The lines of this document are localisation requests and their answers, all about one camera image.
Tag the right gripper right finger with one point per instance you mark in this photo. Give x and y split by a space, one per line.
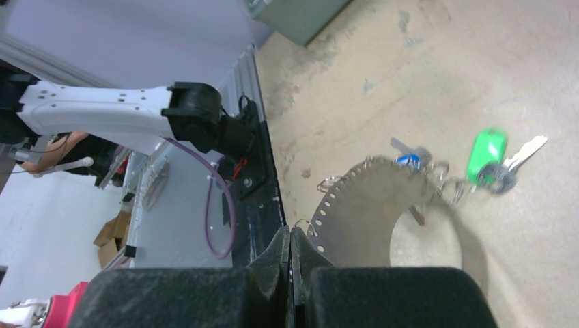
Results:
304 259

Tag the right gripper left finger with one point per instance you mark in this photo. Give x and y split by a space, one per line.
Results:
269 273

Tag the large metal key ring plate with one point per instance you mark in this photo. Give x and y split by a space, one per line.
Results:
380 214

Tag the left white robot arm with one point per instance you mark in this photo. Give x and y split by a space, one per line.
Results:
183 111

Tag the blue key tag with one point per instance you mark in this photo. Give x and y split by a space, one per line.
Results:
409 160

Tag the green key tag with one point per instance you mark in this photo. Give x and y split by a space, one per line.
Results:
488 148

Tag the clear plastic storage box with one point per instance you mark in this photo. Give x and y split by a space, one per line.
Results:
300 21

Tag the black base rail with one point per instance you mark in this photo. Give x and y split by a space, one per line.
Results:
255 189

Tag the aluminium frame rail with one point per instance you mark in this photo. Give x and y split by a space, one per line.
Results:
183 213

